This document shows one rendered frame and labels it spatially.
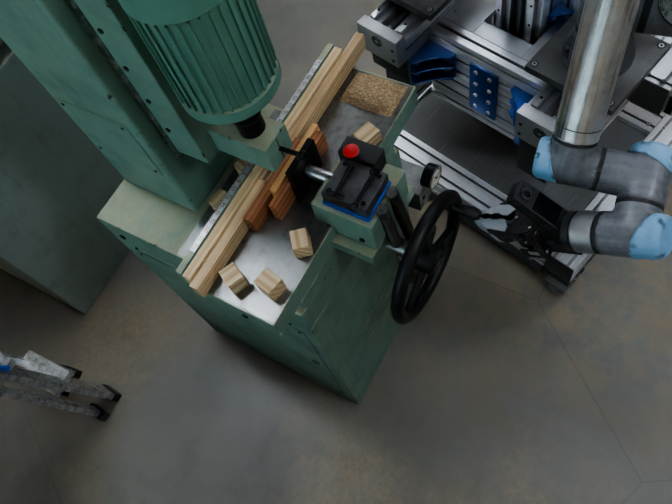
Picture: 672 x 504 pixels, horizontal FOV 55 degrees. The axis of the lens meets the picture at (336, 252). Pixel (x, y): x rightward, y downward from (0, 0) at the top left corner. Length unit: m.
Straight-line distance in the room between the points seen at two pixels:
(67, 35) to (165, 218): 0.55
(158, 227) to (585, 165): 0.91
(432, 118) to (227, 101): 1.31
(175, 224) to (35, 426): 1.17
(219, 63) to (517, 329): 1.42
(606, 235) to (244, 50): 0.65
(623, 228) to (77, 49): 0.91
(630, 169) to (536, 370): 1.04
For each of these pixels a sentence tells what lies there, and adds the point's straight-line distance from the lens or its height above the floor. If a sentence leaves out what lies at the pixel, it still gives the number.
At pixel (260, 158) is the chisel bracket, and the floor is 1.04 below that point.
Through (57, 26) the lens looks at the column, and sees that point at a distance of 1.09.
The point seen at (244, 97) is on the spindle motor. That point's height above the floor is 1.24.
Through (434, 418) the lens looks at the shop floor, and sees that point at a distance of 2.03.
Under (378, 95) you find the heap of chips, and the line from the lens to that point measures 1.39.
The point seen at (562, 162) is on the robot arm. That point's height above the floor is 1.04.
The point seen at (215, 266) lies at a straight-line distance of 1.26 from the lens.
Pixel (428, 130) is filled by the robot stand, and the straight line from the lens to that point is 2.21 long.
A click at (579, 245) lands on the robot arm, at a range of 1.17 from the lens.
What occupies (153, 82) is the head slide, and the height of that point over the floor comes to 1.24.
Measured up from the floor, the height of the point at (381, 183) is 1.00.
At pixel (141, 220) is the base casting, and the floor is 0.80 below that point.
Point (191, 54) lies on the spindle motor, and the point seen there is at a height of 1.36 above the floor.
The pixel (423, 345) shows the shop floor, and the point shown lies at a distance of 2.09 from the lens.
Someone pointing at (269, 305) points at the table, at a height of 0.90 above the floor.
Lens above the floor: 1.99
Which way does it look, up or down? 62 degrees down
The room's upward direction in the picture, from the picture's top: 22 degrees counter-clockwise
